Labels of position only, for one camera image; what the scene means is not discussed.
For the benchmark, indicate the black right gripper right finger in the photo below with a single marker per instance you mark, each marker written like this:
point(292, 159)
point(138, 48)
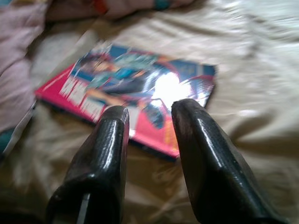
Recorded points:
point(215, 175)

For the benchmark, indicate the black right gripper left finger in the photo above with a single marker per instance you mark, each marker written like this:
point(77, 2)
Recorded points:
point(98, 175)

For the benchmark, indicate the colourful comic book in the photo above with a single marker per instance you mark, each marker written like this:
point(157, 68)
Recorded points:
point(93, 81)

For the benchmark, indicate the beige bed sheet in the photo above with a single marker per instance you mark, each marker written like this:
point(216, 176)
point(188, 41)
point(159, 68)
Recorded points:
point(245, 81)

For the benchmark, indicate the pink cartoon print quilt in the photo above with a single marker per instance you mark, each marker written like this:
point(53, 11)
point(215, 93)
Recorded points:
point(14, 58)

